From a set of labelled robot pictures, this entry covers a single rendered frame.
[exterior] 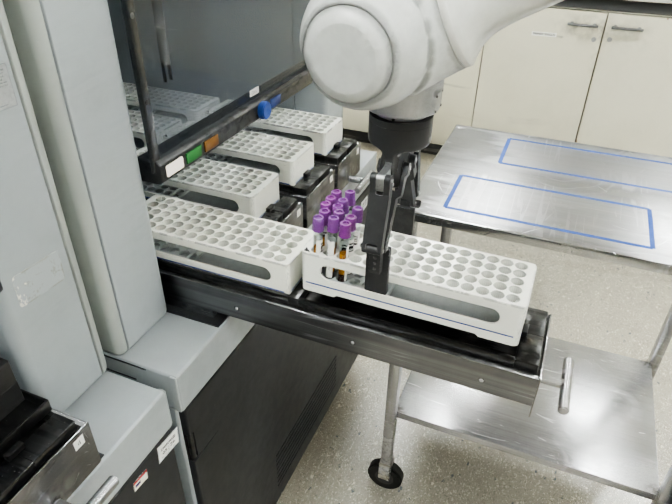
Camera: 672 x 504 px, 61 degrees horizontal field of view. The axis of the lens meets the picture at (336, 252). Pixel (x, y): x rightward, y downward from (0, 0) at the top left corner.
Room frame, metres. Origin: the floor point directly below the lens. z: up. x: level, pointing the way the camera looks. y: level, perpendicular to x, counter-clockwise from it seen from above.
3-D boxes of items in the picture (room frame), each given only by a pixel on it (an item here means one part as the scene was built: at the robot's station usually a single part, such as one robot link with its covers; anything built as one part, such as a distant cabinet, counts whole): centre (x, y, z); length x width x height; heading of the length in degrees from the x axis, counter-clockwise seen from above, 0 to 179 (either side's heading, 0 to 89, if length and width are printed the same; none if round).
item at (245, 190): (0.95, 0.26, 0.83); 0.30 x 0.10 x 0.06; 68
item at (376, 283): (0.60, -0.05, 0.90); 0.03 x 0.01 x 0.07; 68
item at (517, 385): (0.68, 0.02, 0.78); 0.73 x 0.14 x 0.09; 68
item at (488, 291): (0.63, -0.11, 0.86); 0.30 x 0.10 x 0.06; 68
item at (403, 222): (0.70, -0.09, 0.90); 0.03 x 0.01 x 0.07; 68
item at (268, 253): (0.75, 0.18, 0.83); 0.30 x 0.10 x 0.06; 68
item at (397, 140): (0.65, -0.07, 1.04); 0.08 x 0.07 x 0.09; 158
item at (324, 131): (1.23, 0.14, 0.83); 0.30 x 0.10 x 0.06; 68
